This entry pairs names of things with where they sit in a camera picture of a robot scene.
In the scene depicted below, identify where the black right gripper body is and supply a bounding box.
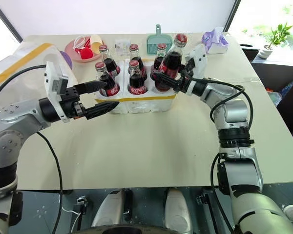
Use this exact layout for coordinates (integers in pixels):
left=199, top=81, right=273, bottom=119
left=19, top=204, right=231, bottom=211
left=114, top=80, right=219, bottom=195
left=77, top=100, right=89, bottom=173
left=173, top=57, right=196, bottom=95

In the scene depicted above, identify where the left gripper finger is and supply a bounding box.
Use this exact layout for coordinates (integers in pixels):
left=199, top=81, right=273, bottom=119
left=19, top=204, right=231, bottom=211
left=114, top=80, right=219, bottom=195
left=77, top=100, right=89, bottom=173
left=84, top=101, right=120, bottom=120
left=74, top=80, right=108, bottom=95

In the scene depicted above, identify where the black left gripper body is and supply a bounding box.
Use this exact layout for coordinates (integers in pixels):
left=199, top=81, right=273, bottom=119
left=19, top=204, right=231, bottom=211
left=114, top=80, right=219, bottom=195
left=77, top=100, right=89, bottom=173
left=59, top=85, right=88, bottom=120

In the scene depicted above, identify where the glass cola bottle red cap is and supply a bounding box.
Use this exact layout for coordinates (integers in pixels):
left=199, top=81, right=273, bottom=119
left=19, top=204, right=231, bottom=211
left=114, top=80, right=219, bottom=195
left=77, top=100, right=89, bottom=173
left=127, top=60, right=148, bottom=96
left=95, top=61, right=121, bottom=97
left=154, top=33, right=188, bottom=93
left=149, top=42, right=167, bottom=81
left=98, top=44, right=121, bottom=79
left=127, top=43, right=147, bottom=79

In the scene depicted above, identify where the white foam crate yellow tape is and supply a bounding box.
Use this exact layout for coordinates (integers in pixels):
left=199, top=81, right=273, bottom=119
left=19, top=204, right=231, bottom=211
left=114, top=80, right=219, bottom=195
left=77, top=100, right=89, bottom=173
left=93, top=59, right=178, bottom=116

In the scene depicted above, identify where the green plastic dustpan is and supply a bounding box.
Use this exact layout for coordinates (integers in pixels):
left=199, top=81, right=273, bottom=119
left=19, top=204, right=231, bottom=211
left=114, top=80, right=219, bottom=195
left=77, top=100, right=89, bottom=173
left=146, top=24, right=173, bottom=55

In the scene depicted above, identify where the purple round lid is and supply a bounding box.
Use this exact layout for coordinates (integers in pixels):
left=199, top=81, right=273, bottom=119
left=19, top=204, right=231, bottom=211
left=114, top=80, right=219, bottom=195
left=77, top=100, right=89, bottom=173
left=59, top=50, right=74, bottom=72

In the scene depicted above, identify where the pink plastic plate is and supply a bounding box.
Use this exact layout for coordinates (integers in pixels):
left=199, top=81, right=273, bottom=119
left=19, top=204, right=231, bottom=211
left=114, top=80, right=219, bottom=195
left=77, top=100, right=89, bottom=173
left=64, top=36, right=106, bottom=63

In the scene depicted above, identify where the purple tissue pack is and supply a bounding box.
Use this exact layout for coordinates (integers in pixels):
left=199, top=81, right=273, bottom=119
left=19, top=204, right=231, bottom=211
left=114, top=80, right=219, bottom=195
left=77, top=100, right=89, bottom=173
left=201, top=26, right=230, bottom=55

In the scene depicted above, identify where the cream paper cup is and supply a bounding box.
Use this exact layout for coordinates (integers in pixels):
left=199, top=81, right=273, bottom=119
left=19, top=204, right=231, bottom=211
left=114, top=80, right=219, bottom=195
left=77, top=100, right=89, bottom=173
left=89, top=34, right=104, bottom=50

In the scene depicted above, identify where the clear glass cup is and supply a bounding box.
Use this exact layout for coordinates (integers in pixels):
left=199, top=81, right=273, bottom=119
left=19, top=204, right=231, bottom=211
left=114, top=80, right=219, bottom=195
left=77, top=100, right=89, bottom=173
left=115, top=38, right=132, bottom=56

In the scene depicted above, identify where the clear plastic bag yellow stripe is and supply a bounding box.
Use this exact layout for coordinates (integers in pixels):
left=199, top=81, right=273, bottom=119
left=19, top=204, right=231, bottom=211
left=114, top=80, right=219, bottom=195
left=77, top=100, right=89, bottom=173
left=0, top=42, right=78, bottom=118

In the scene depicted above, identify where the black side cabinet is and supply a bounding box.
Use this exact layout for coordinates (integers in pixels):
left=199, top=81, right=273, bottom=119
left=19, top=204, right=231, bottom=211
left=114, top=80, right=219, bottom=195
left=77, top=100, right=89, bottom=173
left=239, top=43, right=260, bottom=62

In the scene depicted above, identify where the potted green plant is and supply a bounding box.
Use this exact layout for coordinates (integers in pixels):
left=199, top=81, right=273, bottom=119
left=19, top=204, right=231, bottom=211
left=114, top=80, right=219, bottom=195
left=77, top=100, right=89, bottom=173
left=257, top=22, right=293, bottom=59

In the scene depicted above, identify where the silver rounded robot leg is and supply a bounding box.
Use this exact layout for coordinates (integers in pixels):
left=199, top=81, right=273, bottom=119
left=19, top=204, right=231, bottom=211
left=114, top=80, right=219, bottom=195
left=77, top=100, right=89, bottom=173
left=164, top=188, right=194, bottom=234
left=91, top=188, right=133, bottom=229

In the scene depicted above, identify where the dark round base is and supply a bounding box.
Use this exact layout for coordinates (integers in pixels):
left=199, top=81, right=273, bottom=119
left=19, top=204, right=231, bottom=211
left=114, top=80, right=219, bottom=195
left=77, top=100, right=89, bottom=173
left=72, top=224, right=186, bottom=234

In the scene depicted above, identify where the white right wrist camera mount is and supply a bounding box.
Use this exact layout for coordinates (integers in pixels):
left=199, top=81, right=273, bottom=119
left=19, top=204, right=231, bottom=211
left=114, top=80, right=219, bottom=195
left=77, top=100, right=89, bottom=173
left=184, top=43, right=209, bottom=79

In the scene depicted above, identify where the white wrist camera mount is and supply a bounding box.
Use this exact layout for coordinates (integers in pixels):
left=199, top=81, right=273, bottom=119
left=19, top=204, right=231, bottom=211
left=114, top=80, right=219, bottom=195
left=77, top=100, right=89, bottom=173
left=184, top=43, right=209, bottom=79
left=44, top=61, right=70, bottom=123

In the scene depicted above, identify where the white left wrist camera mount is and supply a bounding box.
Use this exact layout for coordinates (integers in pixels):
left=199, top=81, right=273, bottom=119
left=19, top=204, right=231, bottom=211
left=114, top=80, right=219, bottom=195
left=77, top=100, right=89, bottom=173
left=44, top=61, right=70, bottom=123

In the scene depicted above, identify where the white cord loop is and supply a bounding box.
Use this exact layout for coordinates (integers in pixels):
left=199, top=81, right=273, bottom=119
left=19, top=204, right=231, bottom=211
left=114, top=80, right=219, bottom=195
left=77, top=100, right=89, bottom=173
left=73, top=35, right=89, bottom=50

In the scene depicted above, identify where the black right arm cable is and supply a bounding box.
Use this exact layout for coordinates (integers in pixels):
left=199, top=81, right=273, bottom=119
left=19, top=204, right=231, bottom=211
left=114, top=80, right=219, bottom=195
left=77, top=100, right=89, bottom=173
left=209, top=78, right=254, bottom=234

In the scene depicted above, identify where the black window frame bar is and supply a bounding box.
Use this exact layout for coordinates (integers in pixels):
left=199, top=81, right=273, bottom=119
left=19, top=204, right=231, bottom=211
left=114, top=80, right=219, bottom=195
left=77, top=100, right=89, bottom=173
left=0, top=0, right=24, bottom=43
left=224, top=0, right=243, bottom=34

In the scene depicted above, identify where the thin white cable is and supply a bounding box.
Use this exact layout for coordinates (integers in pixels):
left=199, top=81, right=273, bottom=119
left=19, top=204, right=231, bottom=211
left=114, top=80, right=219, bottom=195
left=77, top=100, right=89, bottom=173
left=63, top=209, right=82, bottom=234

